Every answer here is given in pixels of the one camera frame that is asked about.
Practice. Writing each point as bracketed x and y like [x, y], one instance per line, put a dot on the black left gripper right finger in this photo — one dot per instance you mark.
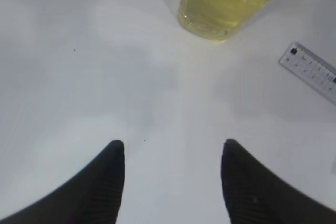
[254, 194]

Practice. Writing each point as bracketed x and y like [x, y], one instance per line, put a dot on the clear plastic ruler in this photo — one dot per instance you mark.
[318, 74]

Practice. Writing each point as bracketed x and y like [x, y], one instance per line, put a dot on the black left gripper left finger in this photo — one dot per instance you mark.
[92, 196]

